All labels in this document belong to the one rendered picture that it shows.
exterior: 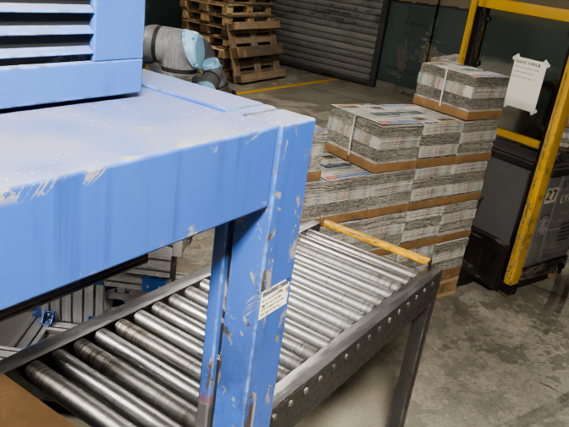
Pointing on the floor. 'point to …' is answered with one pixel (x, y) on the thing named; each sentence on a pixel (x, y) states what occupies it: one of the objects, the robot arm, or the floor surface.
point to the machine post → (254, 285)
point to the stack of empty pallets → (214, 8)
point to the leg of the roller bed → (417, 331)
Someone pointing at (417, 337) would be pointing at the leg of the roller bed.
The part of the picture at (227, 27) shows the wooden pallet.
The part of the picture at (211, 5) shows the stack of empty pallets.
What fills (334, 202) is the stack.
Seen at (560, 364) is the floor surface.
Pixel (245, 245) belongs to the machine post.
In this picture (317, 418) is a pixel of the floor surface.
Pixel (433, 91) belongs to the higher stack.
